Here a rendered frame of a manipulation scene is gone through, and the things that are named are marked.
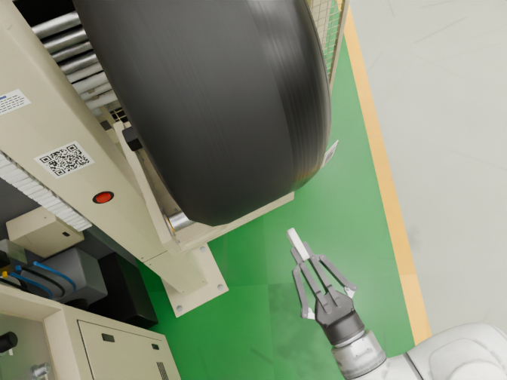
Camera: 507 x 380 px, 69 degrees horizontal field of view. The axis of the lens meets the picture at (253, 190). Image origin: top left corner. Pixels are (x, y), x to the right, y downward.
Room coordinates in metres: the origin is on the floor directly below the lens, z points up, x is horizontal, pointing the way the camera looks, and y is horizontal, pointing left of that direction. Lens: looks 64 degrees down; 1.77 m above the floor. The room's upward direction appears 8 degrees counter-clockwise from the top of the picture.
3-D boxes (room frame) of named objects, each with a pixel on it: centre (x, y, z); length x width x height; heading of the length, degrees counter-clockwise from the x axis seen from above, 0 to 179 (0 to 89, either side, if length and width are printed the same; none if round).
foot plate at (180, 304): (0.44, 0.35, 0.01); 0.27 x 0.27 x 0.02; 20
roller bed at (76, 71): (0.83, 0.46, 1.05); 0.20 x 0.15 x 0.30; 110
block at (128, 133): (0.59, 0.30, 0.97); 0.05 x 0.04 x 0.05; 20
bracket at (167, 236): (0.49, 0.28, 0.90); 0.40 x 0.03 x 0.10; 20
